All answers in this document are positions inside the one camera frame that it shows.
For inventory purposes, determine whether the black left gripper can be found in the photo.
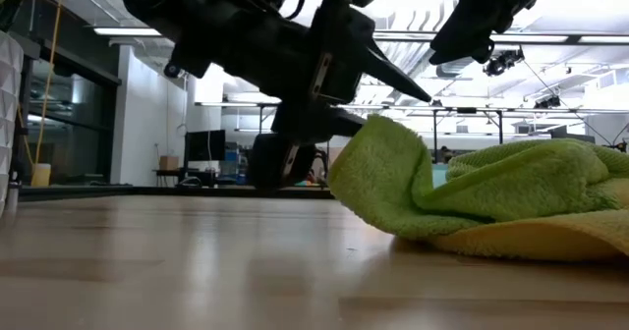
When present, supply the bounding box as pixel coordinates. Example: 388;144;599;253
210;0;432;190

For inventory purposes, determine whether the green microfiber towel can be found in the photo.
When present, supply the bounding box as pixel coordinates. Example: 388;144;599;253
327;113;629;241

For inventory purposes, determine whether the yellow microfiber towel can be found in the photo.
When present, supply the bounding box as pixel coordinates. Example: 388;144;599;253
395;176;629;263

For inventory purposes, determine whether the black ceiling spotlight cluster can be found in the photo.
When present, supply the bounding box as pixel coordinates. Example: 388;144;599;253
484;48;526;78

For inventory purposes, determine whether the long ceiling light fixture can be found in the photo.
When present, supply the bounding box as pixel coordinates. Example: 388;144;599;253
372;27;629;46

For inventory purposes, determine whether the translucent teal plastic bin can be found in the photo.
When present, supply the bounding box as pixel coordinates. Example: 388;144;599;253
431;163;449;189

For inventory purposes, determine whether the blue storage shelf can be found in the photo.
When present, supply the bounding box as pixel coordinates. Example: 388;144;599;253
220;142;250;187

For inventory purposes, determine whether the dark grey computer monitor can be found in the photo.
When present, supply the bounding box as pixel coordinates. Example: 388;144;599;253
548;125;597;144

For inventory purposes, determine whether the black computer monitor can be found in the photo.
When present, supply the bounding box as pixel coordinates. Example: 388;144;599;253
185;129;227;163

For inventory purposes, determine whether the short ceiling light strip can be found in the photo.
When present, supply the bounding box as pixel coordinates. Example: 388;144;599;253
91;26;163;38

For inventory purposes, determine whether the yellow cup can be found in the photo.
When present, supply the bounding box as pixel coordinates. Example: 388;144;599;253
30;163;53;188

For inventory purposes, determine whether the white faceted plant pot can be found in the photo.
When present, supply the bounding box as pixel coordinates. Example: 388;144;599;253
0;29;25;218

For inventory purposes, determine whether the black metal table frame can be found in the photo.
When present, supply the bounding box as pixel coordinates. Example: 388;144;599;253
18;184;335;201

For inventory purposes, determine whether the yellow extension cable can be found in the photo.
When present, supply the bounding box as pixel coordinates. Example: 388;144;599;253
29;0;66;169

